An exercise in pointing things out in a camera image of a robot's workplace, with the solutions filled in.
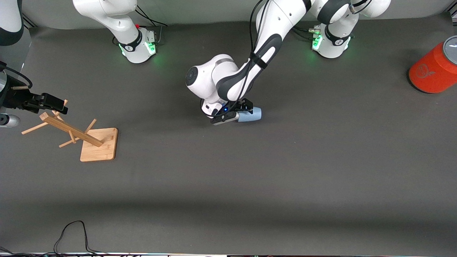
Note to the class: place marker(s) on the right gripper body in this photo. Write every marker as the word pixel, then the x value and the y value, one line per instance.
pixel 15 97

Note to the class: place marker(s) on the light blue plastic cup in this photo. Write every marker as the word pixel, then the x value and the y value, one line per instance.
pixel 251 116

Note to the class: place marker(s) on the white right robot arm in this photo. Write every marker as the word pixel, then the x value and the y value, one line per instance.
pixel 117 21

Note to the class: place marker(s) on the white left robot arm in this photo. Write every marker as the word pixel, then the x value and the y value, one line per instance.
pixel 228 76

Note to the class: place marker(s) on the wooden cup rack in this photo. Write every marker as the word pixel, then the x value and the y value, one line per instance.
pixel 98 146

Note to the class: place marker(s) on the orange cylindrical can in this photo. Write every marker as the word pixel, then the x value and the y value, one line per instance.
pixel 433 71

